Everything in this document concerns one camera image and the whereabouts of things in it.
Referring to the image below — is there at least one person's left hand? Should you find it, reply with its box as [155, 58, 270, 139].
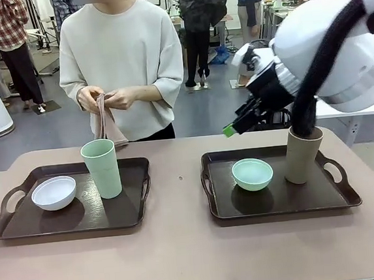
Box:
[102, 86, 138, 113]

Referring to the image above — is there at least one bystander in dark clothes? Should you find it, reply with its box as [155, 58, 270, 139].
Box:
[178, 0, 235, 89]

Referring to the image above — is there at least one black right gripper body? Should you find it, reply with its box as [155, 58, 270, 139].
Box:
[242, 58, 304, 113]

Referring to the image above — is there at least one black cable sleeve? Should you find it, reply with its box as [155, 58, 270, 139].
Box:
[281, 0, 374, 138]

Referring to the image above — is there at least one pale green cup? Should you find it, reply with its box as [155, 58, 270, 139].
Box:
[79, 138, 124, 201]

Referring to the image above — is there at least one person in cream shirt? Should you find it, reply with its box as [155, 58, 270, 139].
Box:
[52, 0, 191, 149]

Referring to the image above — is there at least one blue bag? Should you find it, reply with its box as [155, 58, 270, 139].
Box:
[210, 44, 232, 65]

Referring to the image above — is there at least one pale green bowl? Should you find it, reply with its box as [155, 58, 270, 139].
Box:
[231, 157, 275, 194]

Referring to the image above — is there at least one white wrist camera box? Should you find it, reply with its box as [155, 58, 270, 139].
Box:
[230, 39, 279, 78]

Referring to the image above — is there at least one white bowl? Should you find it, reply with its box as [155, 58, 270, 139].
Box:
[29, 175, 79, 213]

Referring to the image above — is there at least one person's right hand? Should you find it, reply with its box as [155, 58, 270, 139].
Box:
[76, 84, 107, 116]

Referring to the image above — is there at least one bystander in blue plaid shirt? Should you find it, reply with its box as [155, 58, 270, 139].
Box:
[48, 0, 78, 31]

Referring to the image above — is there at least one bystander in red plaid shirt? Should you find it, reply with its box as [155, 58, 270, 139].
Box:
[0, 0, 46, 113]

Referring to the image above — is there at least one brown cup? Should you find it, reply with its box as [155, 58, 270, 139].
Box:
[279, 123, 328, 186]

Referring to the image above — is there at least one dark brown tray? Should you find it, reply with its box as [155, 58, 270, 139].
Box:
[0, 155, 156, 241]
[198, 138, 364, 228]

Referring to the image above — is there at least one person's left forearm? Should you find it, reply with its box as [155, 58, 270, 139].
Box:
[131, 82, 165, 103]

